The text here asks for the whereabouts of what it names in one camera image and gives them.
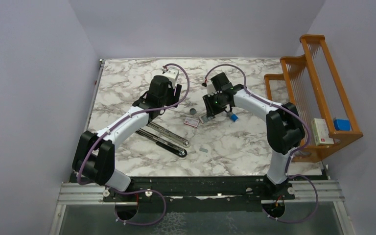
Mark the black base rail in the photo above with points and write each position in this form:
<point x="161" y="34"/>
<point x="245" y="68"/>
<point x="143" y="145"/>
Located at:
<point x="182" y="194"/>

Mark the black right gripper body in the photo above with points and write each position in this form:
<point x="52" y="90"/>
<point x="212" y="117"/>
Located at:
<point x="214" y="103"/>

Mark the red white staple box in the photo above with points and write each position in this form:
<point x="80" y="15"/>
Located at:
<point x="191" y="122"/>

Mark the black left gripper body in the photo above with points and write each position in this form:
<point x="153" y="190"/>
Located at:
<point x="172" y="96"/>

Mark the staple strip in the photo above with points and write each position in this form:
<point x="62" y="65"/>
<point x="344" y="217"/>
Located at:
<point x="203" y="150"/>

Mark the wooden orange rack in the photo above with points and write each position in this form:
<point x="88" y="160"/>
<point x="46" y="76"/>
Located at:
<point x="311" y="81"/>

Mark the grey round table hole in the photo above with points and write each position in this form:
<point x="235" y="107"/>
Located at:
<point x="192" y="111"/>

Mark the blue grey small cylinder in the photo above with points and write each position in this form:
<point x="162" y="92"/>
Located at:
<point x="232" y="116"/>

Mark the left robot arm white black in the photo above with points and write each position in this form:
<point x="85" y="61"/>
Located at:
<point x="94" y="160"/>

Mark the long black silver stapler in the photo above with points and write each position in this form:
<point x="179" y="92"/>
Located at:
<point x="167" y="140"/>

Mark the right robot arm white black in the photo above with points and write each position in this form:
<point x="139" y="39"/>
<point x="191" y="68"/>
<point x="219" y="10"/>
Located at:
<point x="284" y="127"/>

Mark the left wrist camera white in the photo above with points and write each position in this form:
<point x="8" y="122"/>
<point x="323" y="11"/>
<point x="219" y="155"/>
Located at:
<point x="171" y="74"/>

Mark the blue small box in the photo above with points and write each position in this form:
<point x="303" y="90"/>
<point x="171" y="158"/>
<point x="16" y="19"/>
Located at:
<point x="342" y="124"/>

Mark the staple tray with staples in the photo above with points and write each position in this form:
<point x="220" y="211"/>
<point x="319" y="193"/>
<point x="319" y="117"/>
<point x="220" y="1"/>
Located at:
<point x="204" y="119"/>

